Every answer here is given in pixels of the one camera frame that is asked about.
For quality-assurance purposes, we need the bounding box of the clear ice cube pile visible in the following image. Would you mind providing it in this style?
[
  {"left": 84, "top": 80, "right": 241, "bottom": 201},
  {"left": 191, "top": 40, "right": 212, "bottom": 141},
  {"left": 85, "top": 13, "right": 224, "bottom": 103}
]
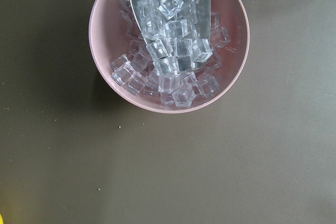
[{"left": 110, "top": 0, "right": 231, "bottom": 108}]

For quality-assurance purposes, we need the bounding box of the pink bowl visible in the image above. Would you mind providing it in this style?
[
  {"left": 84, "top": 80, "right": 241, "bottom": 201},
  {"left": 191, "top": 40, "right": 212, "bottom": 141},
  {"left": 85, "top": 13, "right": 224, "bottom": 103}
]
[{"left": 88, "top": 0, "right": 250, "bottom": 114}]

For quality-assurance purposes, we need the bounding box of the metal ice scoop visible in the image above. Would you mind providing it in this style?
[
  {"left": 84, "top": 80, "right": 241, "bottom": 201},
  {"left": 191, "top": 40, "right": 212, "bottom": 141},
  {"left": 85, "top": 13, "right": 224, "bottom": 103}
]
[{"left": 130, "top": 0, "right": 212, "bottom": 74}]

